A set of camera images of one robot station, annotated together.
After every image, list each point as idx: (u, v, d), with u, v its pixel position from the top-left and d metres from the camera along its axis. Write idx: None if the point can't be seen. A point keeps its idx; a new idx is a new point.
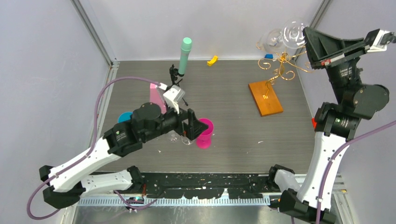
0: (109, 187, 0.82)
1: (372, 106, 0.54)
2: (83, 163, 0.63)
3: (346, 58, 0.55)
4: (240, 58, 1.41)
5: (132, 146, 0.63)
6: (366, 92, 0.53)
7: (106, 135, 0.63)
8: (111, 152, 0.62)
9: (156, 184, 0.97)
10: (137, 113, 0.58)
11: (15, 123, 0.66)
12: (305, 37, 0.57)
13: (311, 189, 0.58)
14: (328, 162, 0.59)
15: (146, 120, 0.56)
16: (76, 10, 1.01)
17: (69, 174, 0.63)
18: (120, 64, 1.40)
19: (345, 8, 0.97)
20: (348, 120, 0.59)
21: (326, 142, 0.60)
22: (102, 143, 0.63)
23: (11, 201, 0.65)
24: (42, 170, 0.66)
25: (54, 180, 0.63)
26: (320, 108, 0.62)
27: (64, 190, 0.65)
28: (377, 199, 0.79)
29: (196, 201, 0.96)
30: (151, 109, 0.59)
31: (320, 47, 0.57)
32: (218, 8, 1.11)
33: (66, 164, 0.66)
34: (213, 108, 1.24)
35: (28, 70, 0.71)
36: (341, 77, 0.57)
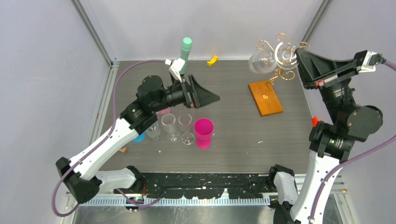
0: (117, 183, 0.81)
1: (367, 128, 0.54)
2: (107, 143, 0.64)
3: (339, 79, 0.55)
4: (240, 58, 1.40)
5: (149, 121, 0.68)
6: (360, 114, 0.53)
7: (123, 114, 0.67)
8: (133, 128, 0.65)
9: (156, 184, 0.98)
10: (141, 88, 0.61)
11: (15, 124, 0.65)
12: (297, 58, 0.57)
13: (304, 209, 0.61)
14: (320, 183, 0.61)
15: (152, 91, 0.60)
16: (76, 10, 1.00)
17: (94, 157, 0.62)
18: (120, 64, 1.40)
19: (344, 8, 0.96)
20: (342, 140, 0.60)
21: (319, 163, 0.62)
22: (121, 123, 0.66)
23: (12, 202, 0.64)
24: (58, 162, 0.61)
25: (78, 167, 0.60)
26: (314, 128, 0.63)
27: (88, 177, 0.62)
28: (378, 199, 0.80)
29: (196, 201, 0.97)
30: (152, 82, 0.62)
31: (314, 67, 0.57)
32: (218, 8, 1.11)
33: (86, 150, 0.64)
34: (213, 108, 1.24)
35: (28, 70, 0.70)
36: (335, 97, 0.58)
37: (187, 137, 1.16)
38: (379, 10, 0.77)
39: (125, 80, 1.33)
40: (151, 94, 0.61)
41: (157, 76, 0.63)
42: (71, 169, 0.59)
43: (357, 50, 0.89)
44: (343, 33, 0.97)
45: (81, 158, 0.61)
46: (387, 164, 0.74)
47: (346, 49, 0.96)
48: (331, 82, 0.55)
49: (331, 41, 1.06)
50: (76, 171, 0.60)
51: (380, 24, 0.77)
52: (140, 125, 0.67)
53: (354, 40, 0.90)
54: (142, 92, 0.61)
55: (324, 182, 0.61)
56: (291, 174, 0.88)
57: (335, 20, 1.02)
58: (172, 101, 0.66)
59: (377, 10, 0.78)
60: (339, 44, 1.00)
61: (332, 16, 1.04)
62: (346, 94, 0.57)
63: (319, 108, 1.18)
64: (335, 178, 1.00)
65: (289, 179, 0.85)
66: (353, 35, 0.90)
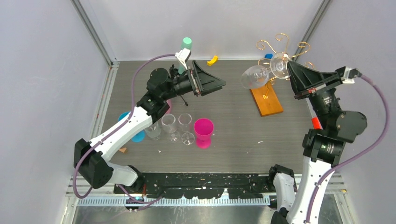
0: (124, 175, 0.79)
1: (356, 129, 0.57)
2: (126, 127, 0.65)
3: (328, 87, 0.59)
4: (240, 58, 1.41)
5: (164, 109, 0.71)
6: (348, 116, 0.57)
7: (138, 103, 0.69)
8: (150, 114, 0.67)
9: (156, 184, 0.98)
10: (151, 81, 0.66)
11: (15, 124, 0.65)
12: (289, 69, 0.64)
13: (300, 213, 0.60)
14: (314, 186, 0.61)
15: (160, 83, 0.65)
16: (76, 10, 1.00)
17: (115, 138, 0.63)
18: (120, 64, 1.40)
19: (344, 8, 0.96)
20: (333, 145, 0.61)
21: (313, 167, 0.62)
22: (138, 110, 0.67)
23: (11, 202, 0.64)
24: (77, 143, 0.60)
25: (98, 147, 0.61)
26: (307, 135, 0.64)
27: (106, 158, 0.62)
28: (378, 199, 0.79)
29: (196, 201, 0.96)
30: (159, 74, 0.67)
31: (304, 78, 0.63)
32: (218, 8, 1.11)
33: (105, 132, 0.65)
34: (213, 108, 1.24)
35: (28, 70, 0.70)
36: (324, 104, 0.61)
37: (187, 137, 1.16)
38: (379, 10, 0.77)
39: (125, 80, 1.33)
40: (160, 86, 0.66)
41: (162, 69, 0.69)
42: (93, 148, 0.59)
43: (357, 50, 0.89)
44: (343, 33, 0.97)
45: (101, 138, 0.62)
46: (387, 164, 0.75)
47: (345, 49, 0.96)
48: (321, 89, 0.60)
49: (331, 41, 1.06)
50: (97, 150, 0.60)
51: (380, 24, 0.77)
52: (156, 114, 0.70)
53: (354, 40, 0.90)
54: (151, 84, 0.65)
55: (318, 185, 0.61)
56: (290, 176, 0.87)
57: (335, 20, 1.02)
58: (180, 90, 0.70)
59: (377, 11, 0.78)
60: (339, 44, 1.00)
61: (332, 16, 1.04)
62: (333, 102, 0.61)
63: None
64: (335, 178, 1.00)
65: (288, 181, 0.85)
66: (353, 35, 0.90)
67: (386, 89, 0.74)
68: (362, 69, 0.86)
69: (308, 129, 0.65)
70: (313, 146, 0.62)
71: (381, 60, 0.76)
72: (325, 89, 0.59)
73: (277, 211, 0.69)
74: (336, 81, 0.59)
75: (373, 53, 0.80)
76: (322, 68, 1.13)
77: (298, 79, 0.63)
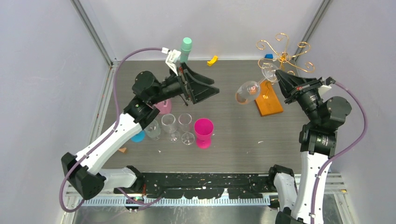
0: (119, 180, 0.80)
1: (344, 112, 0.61)
2: (113, 137, 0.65)
3: (311, 87, 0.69)
4: (240, 58, 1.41)
5: (152, 114, 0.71)
6: (334, 101, 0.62)
7: (125, 109, 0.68)
8: (137, 121, 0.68)
9: (156, 184, 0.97)
10: (136, 86, 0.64)
11: (15, 123, 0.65)
12: (278, 75, 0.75)
13: (304, 206, 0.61)
14: (315, 178, 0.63)
15: (146, 87, 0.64)
16: (76, 9, 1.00)
17: (100, 151, 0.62)
18: (120, 64, 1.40)
19: (344, 8, 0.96)
20: (327, 138, 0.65)
21: (311, 160, 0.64)
22: (125, 117, 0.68)
23: (11, 201, 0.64)
24: (63, 157, 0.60)
25: (84, 161, 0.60)
26: (301, 131, 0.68)
27: (93, 171, 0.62)
28: (378, 200, 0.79)
29: (196, 201, 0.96)
30: (144, 79, 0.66)
31: (292, 82, 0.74)
32: (218, 8, 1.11)
33: (91, 144, 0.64)
34: (213, 108, 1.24)
35: (27, 70, 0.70)
36: (311, 101, 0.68)
37: (187, 137, 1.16)
38: (379, 10, 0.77)
39: (125, 80, 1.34)
40: (147, 92, 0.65)
41: (148, 72, 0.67)
42: (78, 163, 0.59)
43: (357, 50, 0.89)
44: (343, 33, 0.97)
45: (87, 152, 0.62)
46: (387, 164, 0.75)
47: (345, 50, 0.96)
48: (306, 88, 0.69)
49: (331, 41, 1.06)
50: (83, 165, 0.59)
51: (380, 24, 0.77)
52: (144, 119, 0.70)
53: (354, 40, 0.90)
54: (137, 90, 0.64)
55: (318, 177, 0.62)
56: (291, 176, 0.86)
57: (335, 20, 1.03)
58: (168, 93, 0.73)
59: (377, 11, 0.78)
60: (339, 45, 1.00)
61: (332, 16, 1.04)
62: (318, 99, 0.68)
63: None
64: (335, 178, 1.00)
65: (289, 180, 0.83)
66: (353, 35, 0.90)
67: (386, 89, 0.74)
68: (362, 69, 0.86)
69: (302, 126, 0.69)
70: (309, 139, 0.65)
71: (381, 60, 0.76)
72: (309, 88, 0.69)
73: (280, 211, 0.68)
74: (317, 83, 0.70)
75: (373, 53, 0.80)
76: (322, 68, 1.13)
77: (286, 83, 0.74)
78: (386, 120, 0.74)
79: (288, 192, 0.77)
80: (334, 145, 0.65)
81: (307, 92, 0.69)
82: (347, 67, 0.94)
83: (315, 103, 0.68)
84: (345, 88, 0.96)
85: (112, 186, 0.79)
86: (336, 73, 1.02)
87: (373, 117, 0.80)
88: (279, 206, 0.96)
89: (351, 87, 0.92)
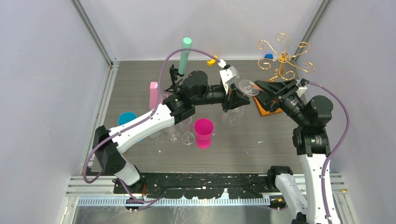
0: (129, 173, 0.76)
1: (329, 108, 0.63)
2: (148, 122, 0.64)
3: (288, 94, 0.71)
4: (239, 58, 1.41)
5: (188, 113, 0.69)
6: (318, 98, 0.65)
7: (165, 101, 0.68)
8: (173, 115, 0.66)
9: (156, 184, 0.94)
10: (187, 81, 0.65)
11: (15, 122, 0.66)
12: (258, 86, 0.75)
13: (318, 210, 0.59)
14: (321, 179, 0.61)
15: (197, 84, 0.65)
16: (76, 10, 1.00)
17: (133, 133, 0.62)
18: (120, 64, 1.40)
19: (344, 8, 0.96)
20: (320, 138, 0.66)
21: (312, 162, 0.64)
22: (163, 108, 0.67)
23: (11, 200, 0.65)
24: (100, 129, 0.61)
25: (116, 138, 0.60)
26: (294, 135, 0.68)
27: (121, 150, 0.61)
28: (379, 199, 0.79)
29: (196, 201, 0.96)
30: (198, 76, 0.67)
31: (271, 88, 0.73)
32: (219, 8, 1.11)
33: (125, 124, 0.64)
34: (212, 109, 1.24)
35: (27, 70, 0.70)
36: (293, 106, 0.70)
37: (187, 137, 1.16)
38: (379, 9, 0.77)
39: (125, 80, 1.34)
40: (195, 88, 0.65)
41: (202, 72, 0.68)
42: (110, 137, 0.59)
43: (357, 50, 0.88)
44: (343, 33, 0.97)
45: (120, 130, 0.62)
46: (387, 164, 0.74)
47: (345, 50, 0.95)
48: (285, 96, 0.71)
49: (331, 41, 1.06)
50: (113, 141, 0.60)
51: (380, 24, 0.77)
52: (179, 115, 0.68)
53: (354, 40, 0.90)
54: (187, 84, 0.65)
55: (322, 178, 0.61)
56: (290, 174, 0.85)
57: (335, 20, 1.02)
58: (211, 98, 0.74)
59: (377, 10, 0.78)
60: (339, 44, 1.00)
61: (332, 16, 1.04)
62: (299, 103, 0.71)
63: None
64: (335, 178, 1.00)
65: (290, 180, 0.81)
66: (353, 35, 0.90)
67: (386, 89, 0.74)
68: (361, 69, 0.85)
69: (293, 130, 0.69)
70: (304, 142, 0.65)
71: (382, 59, 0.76)
72: (288, 95, 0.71)
73: (294, 219, 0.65)
74: (293, 88, 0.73)
75: (373, 53, 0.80)
76: (322, 68, 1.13)
77: (267, 90, 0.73)
78: (385, 119, 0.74)
79: (296, 194, 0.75)
80: (327, 143, 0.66)
81: (286, 98, 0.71)
82: (347, 67, 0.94)
83: (298, 106, 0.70)
84: (344, 88, 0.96)
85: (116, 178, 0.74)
86: (336, 73, 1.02)
87: (373, 117, 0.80)
88: (278, 206, 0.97)
89: (351, 87, 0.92)
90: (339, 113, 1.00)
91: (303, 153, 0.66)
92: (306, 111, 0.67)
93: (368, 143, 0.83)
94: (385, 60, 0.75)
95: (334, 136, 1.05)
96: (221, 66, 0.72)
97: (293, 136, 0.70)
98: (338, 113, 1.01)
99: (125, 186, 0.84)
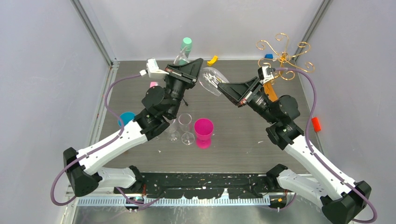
0: (116, 182, 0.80)
1: (294, 106, 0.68)
2: (117, 142, 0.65)
3: (254, 93, 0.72)
4: (239, 58, 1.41)
5: (160, 128, 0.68)
6: (283, 98, 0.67)
7: (136, 118, 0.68)
8: (144, 132, 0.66)
9: (156, 184, 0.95)
10: (147, 101, 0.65)
11: (16, 122, 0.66)
12: (219, 90, 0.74)
13: (333, 181, 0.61)
14: (314, 155, 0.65)
15: (155, 103, 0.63)
16: (76, 9, 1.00)
17: (101, 154, 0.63)
18: (120, 64, 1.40)
19: (344, 8, 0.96)
20: (289, 125, 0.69)
21: (298, 147, 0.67)
22: (133, 125, 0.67)
23: (13, 199, 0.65)
24: (67, 151, 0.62)
25: (83, 161, 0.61)
26: (270, 134, 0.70)
27: (90, 172, 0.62)
28: (379, 199, 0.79)
29: (196, 201, 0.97)
30: (154, 94, 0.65)
31: (235, 92, 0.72)
32: (219, 8, 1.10)
33: (94, 145, 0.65)
34: (212, 108, 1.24)
35: (27, 70, 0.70)
36: (259, 105, 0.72)
37: (187, 137, 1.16)
38: (379, 9, 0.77)
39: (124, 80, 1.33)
40: (155, 107, 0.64)
41: (160, 87, 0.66)
42: (76, 161, 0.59)
43: (357, 50, 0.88)
44: (343, 33, 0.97)
45: (87, 151, 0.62)
46: (385, 164, 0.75)
47: (345, 50, 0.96)
48: (249, 97, 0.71)
49: (331, 41, 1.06)
50: (81, 164, 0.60)
51: (381, 24, 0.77)
52: (151, 132, 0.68)
53: (354, 41, 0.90)
54: (147, 104, 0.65)
55: (314, 153, 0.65)
56: (284, 168, 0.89)
57: (335, 19, 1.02)
58: (178, 95, 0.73)
59: (377, 10, 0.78)
60: (339, 44, 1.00)
61: (332, 16, 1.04)
62: (264, 100, 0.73)
63: (318, 108, 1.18)
64: None
65: (290, 175, 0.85)
66: (354, 36, 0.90)
67: (385, 90, 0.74)
68: (361, 69, 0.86)
69: (266, 130, 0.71)
70: (280, 136, 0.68)
71: (382, 60, 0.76)
72: (253, 95, 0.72)
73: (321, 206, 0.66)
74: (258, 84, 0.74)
75: (373, 53, 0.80)
76: (322, 67, 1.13)
77: (231, 93, 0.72)
78: (386, 119, 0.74)
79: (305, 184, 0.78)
80: (296, 125, 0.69)
81: (251, 98, 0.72)
82: (347, 67, 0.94)
83: (265, 103, 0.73)
84: (345, 88, 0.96)
85: (110, 185, 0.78)
86: (336, 73, 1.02)
87: (373, 117, 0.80)
88: (279, 206, 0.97)
89: (351, 87, 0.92)
90: (340, 112, 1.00)
91: (285, 145, 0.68)
92: (272, 108, 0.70)
93: (369, 143, 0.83)
94: (384, 61, 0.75)
95: (334, 136, 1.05)
96: (144, 72, 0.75)
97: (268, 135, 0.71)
98: (338, 113, 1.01)
99: (122, 191, 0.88)
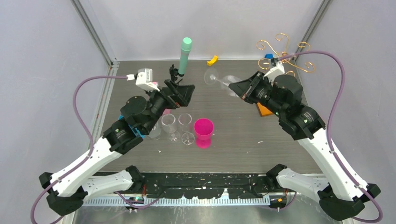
0: (109, 190, 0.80)
1: (293, 81, 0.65)
2: (88, 163, 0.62)
3: (254, 85, 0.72)
4: (239, 58, 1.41)
5: (132, 143, 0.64)
6: (279, 77, 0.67)
7: (105, 134, 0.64)
8: (114, 149, 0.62)
9: (156, 184, 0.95)
10: (126, 110, 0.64)
11: (16, 122, 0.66)
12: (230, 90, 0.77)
13: (347, 184, 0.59)
14: (333, 154, 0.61)
15: (134, 113, 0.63)
16: (76, 10, 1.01)
17: (72, 177, 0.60)
18: (120, 64, 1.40)
19: (344, 7, 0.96)
20: (309, 113, 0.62)
21: (318, 143, 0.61)
22: (103, 143, 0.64)
23: (13, 199, 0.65)
24: (41, 177, 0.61)
25: (57, 185, 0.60)
26: (287, 126, 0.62)
27: (68, 194, 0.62)
28: (380, 199, 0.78)
29: (196, 201, 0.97)
30: (136, 105, 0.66)
31: (239, 88, 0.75)
32: (219, 8, 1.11)
33: (66, 168, 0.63)
34: (212, 108, 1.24)
35: (27, 70, 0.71)
36: (261, 97, 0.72)
37: (186, 137, 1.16)
38: (379, 9, 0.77)
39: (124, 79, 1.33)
40: (133, 116, 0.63)
41: (142, 98, 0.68)
42: (49, 187, 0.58)
43: (357, 49, 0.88)
44: (343, 33, 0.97)
45: (60, 176, 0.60)
46: (386, 164, 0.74)
47: (345, 50, 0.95)
48: (249, 92, 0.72)
49: (331, 41, 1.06)
50: (53, 189, 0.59)
51: (380, 24, 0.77)
52: (123, 146, 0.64)
53: (354, 40, 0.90)
54: (124, 113, 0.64)
55: (334, 152, 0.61)
56: (282, 168, 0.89)
57: (335, 19, 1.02)
58: (159, 110, 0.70)
59: (377, 10, 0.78)
60: (339, 44, 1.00)
61: (332, 15, 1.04)
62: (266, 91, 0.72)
63: (318, 108, 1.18)
64: None
65: (288, 173, 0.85)
66: (354, 35, 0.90)
67: (385, 90, 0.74)
68: (361, 69, 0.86)
69: (279, 122, 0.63)
70: (299, 125, 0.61)
71: (381, 59, 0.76)
72: (253, 88, 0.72)
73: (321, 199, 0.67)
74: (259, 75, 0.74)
75: (373, 53, 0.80)
76: (322, 67, 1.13)
77: (236, 89, 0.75)
78: (386, 119, 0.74)
79: (304, 181, 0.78)
80: (316, 114, 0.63)
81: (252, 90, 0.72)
82: (347, 66, 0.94)
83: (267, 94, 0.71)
84: (345, 87, 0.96)
85: (105, 191, 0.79)
86: (336, 73, 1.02)
87: (373, 117, 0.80)
88: (278, 206, 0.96)
89: (351, 87, 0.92)
90: (340, 112, 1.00)
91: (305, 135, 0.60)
92: (273, 94, 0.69)
93: (369, 143, 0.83)
94: (384, 60, 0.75)
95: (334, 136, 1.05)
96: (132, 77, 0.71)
97: (283, 128, 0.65)
98: (338, 113, 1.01)
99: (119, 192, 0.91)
